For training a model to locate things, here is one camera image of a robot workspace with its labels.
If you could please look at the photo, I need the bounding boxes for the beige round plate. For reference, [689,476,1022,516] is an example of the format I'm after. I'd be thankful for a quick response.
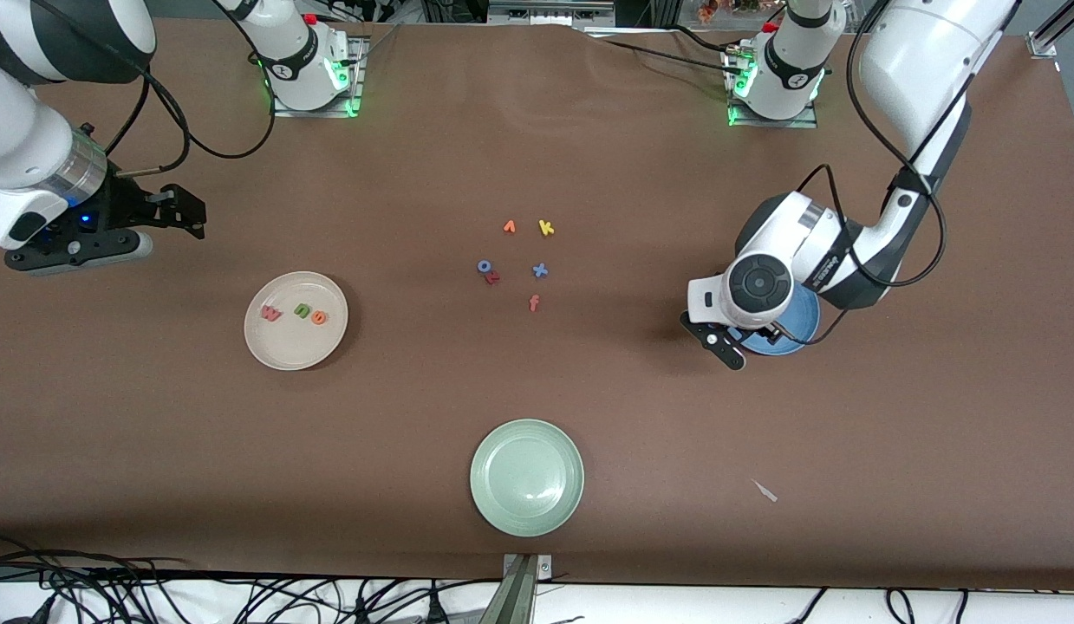
[244,271,349,372]

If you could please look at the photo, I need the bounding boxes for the metal table edge bracket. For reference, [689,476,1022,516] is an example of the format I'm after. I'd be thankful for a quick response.
[480,553,553,624]

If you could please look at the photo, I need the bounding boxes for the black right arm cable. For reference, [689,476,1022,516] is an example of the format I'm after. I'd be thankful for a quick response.
[77,0,277,178]

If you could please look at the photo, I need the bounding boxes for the silver metal frame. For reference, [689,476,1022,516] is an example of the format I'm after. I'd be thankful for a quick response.
[489,0,615,27]

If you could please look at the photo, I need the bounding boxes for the brown table cover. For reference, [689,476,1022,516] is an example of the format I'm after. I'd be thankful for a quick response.
[0,19,1074,590]

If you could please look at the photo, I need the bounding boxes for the aluminium profile rail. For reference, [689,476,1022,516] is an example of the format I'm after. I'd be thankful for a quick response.
[1026,0,1074,58]

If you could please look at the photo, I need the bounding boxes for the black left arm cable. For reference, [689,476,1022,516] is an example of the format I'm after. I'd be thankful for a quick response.
[792,0,948,348]

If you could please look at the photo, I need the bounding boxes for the tangled black floor cables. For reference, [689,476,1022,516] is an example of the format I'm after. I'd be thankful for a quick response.
[0,536,503,624]

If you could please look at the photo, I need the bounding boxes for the green round plate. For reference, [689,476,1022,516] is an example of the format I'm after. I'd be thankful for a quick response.
[470,419,585,538]

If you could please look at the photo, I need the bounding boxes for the blue round plate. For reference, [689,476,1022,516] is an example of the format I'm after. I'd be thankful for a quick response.
[739,284,822,357]

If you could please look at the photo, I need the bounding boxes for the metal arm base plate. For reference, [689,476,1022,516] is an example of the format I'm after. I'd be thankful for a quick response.
[270,33,366,119]
[726,43,820,130]

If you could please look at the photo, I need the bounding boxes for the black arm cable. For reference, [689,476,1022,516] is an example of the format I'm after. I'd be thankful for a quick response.
[792,0,948,348]
[77,0,277,178]

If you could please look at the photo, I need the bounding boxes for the black cable on table cover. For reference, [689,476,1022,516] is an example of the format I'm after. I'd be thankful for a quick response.
[589,24,739,74]

